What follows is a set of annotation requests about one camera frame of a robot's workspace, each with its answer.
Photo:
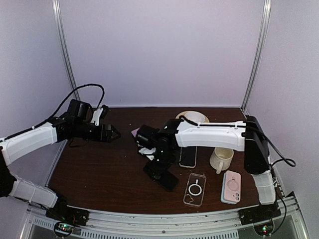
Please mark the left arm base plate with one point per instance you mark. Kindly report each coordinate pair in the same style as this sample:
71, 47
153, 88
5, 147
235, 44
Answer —
73, 216

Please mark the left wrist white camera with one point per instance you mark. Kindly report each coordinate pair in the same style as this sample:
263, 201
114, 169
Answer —
99, 114

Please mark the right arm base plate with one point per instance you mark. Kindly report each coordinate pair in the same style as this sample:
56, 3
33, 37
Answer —
259, 213

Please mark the pink phone case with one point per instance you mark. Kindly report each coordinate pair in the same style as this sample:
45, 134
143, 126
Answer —
231, 186

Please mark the beige ceramic saucer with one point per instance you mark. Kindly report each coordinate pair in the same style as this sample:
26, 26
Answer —
182, 114

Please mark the purple smartphone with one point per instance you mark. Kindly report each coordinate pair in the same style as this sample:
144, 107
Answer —
134, 132

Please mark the right aluminium frame post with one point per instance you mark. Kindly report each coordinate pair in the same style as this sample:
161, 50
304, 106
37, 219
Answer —
264, 26

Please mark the aluminium frame post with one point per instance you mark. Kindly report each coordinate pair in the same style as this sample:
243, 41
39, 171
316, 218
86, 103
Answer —
264, 26
63, 44

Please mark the white ceramic bowl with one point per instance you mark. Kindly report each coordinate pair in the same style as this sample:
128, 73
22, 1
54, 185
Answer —
195, 116

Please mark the cream ceramic mug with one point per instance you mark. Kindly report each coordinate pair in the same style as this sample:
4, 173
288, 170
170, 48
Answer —
221, 159

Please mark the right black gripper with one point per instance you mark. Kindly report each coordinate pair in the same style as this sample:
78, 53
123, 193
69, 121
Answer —
173, 158

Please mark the black smartphone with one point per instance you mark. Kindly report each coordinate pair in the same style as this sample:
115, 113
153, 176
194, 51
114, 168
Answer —
168, 183
188, 156

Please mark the aluminium front rail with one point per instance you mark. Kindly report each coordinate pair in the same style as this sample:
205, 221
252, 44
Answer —
212, 225

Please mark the light blue phone case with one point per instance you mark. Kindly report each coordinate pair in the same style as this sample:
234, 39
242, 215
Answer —
223, 196

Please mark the left aluminium frame post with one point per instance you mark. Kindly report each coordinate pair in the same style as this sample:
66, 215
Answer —
63, 44

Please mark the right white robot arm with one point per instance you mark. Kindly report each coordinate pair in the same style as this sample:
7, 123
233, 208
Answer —
242, 136

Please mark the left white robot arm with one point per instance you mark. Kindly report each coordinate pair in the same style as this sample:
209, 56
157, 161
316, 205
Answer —
17, 146

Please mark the white phone case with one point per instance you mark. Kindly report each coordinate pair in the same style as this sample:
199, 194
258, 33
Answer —
180, 159

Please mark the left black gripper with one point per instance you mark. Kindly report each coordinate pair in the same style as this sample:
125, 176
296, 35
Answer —
109, 129

